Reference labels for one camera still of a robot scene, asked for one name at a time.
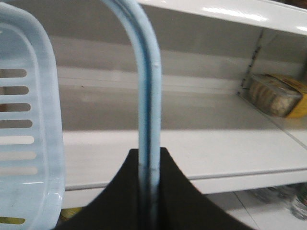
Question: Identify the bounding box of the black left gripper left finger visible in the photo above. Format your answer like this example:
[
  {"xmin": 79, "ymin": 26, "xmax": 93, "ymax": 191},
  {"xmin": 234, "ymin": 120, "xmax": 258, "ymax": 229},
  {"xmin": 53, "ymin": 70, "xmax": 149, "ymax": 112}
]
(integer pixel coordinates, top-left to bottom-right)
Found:
[{"xmin": 54, "ymin": 149, "xmax": 144, "ymax": 230}]

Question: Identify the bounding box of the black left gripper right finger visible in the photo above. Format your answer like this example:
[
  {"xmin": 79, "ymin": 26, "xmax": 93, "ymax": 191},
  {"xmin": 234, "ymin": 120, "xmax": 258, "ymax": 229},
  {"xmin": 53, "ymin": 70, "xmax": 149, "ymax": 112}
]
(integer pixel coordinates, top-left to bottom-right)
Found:
[{"xmin": 159, "ymin": 147, "xmax": 252, "ymax": 230}]

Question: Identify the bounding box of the light blue plastic basket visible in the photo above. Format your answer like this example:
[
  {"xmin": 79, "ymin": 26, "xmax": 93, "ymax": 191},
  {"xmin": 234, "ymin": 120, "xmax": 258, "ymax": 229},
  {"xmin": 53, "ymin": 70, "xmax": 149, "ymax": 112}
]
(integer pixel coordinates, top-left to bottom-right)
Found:
[{"xmin": 0, "ymin": 0, "xmax": 162, "ymax": 230}]

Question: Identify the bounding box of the clear box yellow label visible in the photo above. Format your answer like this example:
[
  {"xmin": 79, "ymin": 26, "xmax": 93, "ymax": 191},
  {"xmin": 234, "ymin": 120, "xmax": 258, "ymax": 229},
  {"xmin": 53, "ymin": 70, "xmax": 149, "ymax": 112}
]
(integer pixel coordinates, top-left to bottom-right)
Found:
[{"xmin": 248, "ymin": 74, "xmax": 307, "ymax": 118}]

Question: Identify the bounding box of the white store shelving unit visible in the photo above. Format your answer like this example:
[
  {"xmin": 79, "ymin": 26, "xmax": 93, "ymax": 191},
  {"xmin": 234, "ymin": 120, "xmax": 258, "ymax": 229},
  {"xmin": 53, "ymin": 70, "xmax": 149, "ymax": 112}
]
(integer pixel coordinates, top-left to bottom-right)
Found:
[{"xmin": 16, "ymin": 0, "xmax": 307, "ymax": 208}]

